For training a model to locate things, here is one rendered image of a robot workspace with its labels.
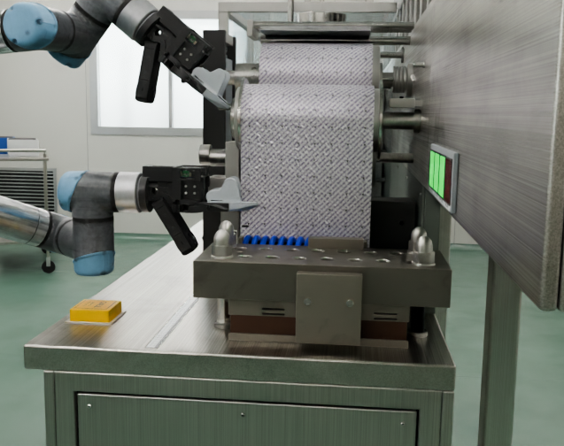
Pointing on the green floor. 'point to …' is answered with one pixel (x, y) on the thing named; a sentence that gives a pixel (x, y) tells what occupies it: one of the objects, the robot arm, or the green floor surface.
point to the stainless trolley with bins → (27, 146)
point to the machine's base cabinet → (237, 412)
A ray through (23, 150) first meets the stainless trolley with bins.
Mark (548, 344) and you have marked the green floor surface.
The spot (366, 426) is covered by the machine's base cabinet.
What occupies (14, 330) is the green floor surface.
